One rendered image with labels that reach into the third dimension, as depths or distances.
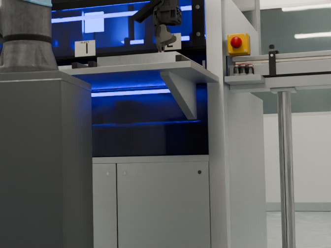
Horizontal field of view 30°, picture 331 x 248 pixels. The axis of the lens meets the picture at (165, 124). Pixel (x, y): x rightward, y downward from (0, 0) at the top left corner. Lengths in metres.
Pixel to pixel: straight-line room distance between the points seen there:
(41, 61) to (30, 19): 0.10
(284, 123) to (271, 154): 4.50
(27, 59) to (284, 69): 1.12
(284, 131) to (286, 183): 0.19
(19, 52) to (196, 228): 1.05
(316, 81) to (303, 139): 4.51
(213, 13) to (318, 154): 4.63
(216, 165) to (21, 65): 0.97
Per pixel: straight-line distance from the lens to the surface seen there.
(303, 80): 2.29
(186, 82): 2.12
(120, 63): 1.94
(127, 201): 2.31
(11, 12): 1.52
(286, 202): 2.33
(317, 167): 6.77
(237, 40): 2.20
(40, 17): 1.51
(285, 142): 2.32
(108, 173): 2.33
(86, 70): 1.95
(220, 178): 2.21
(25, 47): 1.49
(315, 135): 6.78
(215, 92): 2.22
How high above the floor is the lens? 0.59
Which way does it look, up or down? 3 degrees up
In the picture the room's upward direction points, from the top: 1 degrees counter-clockwise
